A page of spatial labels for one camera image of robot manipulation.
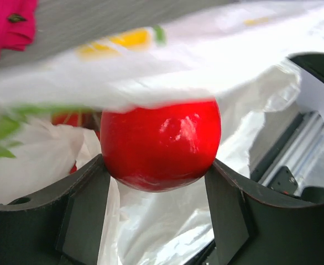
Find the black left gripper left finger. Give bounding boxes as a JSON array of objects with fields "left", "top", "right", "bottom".
[{"left": 0, "top": 155, "right": 110, "bottom": 264}]

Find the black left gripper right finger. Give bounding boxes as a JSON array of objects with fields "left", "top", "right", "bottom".
[{"left": 205, "top": 160, "right": 324, "bottom": 264}]

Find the red yellow strawberry bunch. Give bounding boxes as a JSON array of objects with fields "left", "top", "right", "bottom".
[{"left": 51, "top": 112, "right": 101, "bottom": 174}]

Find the red apple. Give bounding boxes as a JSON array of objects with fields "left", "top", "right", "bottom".
[{"left": 101, "top": 99, "right": 221, "bottom": 192}]

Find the white lemon print plastic bag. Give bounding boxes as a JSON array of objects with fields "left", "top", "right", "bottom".
[{"left": 0, "top": 1, "right": 324, "bottom": 264}]

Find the folded red cloth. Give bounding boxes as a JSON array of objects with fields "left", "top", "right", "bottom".
[{"left": 0, "top": 0, "right": 38, "bottom": 53}]

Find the aluminium cable duct rail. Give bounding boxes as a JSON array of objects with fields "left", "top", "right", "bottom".
[{"left": 250, "top": 112, "right": 324, "bottom": 196}]

